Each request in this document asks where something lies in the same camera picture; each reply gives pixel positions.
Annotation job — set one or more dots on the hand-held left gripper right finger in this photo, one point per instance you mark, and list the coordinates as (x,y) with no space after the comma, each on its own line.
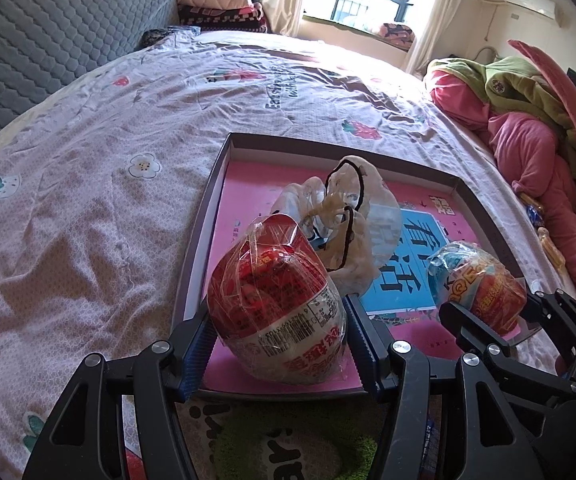
(363,345)

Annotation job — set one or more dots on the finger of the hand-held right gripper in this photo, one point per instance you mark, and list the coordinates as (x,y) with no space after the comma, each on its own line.
(468,325)
(568,315)

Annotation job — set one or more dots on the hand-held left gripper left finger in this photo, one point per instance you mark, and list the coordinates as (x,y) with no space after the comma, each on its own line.
(195,355)

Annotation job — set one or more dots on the orange and blue snack bag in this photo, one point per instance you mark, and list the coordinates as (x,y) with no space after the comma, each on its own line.
(488,285)

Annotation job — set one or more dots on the red and white snack bag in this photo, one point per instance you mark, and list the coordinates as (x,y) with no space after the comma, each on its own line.
(268,300)

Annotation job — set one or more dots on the grey shallow cardboard box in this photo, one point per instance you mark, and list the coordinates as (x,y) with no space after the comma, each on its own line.
(202,240)

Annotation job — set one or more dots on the white plastic bag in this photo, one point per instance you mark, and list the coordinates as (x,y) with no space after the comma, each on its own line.
(368,220)

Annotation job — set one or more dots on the yellow snack packet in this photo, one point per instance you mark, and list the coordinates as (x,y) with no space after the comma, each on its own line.
(552,250)

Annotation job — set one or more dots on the small blue snack packet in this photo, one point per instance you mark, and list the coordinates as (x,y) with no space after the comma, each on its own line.
(534,215)

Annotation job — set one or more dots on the orange snack packet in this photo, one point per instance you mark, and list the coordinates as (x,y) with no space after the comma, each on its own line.
(529,199)

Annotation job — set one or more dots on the pink quilt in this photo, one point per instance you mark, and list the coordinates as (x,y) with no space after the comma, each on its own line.
(528,150)

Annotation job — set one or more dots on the green blanket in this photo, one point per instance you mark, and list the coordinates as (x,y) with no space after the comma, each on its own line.
(518,85)

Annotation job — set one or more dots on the patterned folded blanket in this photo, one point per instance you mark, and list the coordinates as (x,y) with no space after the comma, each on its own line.
(395,35)

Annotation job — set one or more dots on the white air conditioner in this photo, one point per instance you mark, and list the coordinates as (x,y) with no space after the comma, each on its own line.
(528,0)

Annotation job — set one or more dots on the dark pillow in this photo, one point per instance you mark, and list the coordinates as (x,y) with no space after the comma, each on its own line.
(160,36)

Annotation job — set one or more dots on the dark checked folded blanket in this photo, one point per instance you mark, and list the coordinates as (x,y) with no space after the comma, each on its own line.
(222,20)

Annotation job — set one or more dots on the grey quilted headboard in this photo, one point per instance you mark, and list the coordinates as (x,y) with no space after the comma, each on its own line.
(67,25)

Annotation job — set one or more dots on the pink folded blanket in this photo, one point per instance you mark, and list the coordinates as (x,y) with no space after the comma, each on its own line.
(212,1)

